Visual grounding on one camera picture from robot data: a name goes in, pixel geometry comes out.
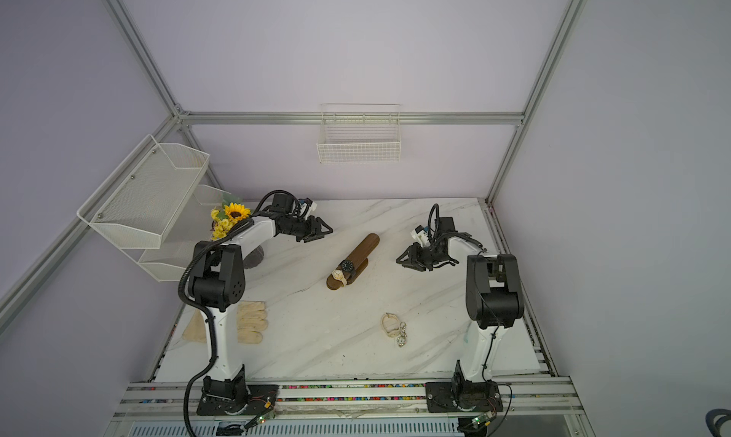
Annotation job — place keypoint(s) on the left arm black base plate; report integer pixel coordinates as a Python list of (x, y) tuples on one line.
[(248, 400)]

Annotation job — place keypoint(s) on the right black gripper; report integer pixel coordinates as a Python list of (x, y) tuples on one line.
[(415, 260)]

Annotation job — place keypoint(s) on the lower white mesh shelf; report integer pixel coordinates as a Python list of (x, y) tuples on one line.
[(167, 263)]

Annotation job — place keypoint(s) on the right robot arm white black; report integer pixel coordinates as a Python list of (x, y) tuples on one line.
[(493, 290)]

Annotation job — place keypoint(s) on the white wire wall basket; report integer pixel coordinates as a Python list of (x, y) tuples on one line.
[(359, 133)]

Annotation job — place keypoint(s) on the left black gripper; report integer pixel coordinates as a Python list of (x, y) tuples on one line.
[(314, 230)]

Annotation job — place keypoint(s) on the wooden watch stand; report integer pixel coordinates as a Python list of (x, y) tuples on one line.
[(360, 257)]

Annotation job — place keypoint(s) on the aluminium rail frame front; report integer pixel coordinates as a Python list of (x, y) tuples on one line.
[(532, 405)]

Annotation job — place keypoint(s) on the white mesh shelf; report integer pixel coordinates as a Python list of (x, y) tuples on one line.
[(137, 206), (167, 263)]

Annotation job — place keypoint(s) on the upper white mesh shelf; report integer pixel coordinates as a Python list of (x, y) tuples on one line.
[(137, 206)]

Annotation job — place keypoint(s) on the sunflower bouquet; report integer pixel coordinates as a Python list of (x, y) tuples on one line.
[(227, 215)]

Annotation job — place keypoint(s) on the beige band watch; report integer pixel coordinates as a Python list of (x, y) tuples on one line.
[(340, 276)]

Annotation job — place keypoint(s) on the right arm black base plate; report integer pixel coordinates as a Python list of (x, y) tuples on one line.
[(475, 397)]

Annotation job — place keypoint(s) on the beige work glove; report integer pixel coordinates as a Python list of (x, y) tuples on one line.
[(251, 322)]

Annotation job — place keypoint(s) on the black cable loop corner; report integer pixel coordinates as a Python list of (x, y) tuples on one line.
[(716, 419)]

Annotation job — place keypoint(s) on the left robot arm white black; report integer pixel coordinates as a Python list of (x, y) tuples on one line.
[(214, 283)]

